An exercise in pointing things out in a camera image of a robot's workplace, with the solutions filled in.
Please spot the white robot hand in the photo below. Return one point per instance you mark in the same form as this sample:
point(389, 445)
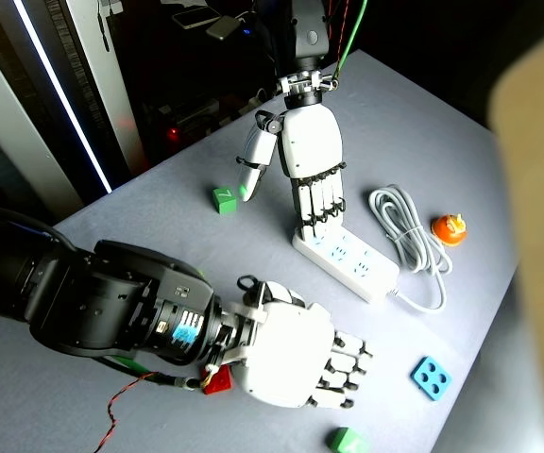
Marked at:
point(310, 141)
point(291, 349)

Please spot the white power strip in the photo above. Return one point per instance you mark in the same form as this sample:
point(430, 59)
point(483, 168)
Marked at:
point(366, 278)

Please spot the red building brick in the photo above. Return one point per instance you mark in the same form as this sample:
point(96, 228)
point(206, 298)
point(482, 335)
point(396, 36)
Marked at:
point(220, 382)

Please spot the green letter Y cube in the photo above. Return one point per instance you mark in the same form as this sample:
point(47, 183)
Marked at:
point(343, 441)

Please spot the green number 7 cube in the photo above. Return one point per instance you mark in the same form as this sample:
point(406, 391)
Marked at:
point(225, 205)

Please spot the blue four-hole block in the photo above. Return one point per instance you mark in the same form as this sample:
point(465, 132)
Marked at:
point(431, 379)

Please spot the grey flat device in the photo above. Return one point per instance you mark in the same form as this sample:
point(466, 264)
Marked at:
point(222, 27)

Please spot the smartphone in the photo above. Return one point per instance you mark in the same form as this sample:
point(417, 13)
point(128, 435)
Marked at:
point(194, 18)

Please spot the grey table cloth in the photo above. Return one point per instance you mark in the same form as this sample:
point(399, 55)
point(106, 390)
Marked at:
point(158, 236)

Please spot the white cabinet panel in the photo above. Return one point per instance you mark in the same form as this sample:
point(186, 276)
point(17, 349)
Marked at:
point(111, 94)

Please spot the white LED light strip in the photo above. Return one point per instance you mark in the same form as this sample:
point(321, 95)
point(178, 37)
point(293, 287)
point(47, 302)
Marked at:
point(64, 99)

